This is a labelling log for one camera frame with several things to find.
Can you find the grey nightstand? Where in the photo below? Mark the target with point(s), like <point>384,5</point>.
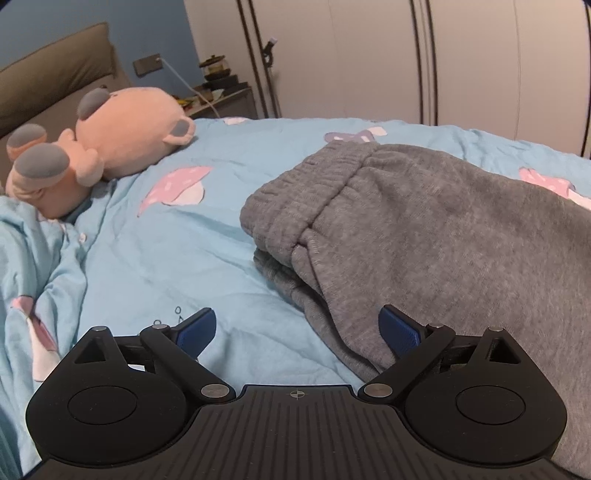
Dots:
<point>231,104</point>

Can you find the grey wall outlet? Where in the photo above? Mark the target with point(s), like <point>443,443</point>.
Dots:
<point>147,64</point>

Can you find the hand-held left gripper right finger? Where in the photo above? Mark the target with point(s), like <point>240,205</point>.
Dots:
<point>398,330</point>

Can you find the brown padded headboard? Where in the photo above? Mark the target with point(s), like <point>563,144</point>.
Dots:
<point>46,78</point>

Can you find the light blue mushroom-print bedsheet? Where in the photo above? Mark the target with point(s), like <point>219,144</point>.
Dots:
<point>194,249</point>

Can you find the glass teapot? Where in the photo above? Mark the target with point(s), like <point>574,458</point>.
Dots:
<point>214,65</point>

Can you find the pink plush toy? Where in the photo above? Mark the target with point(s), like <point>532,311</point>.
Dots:
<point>124,138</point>

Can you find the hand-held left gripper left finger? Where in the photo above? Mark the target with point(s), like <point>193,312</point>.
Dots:
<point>196,331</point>

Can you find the white wardrobe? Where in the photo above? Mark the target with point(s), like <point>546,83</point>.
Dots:
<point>369,60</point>

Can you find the black wardrobe door tag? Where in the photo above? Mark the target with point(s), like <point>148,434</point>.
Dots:
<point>268,53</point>

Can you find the grey pants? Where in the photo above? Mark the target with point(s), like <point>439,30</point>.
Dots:
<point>415,221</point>

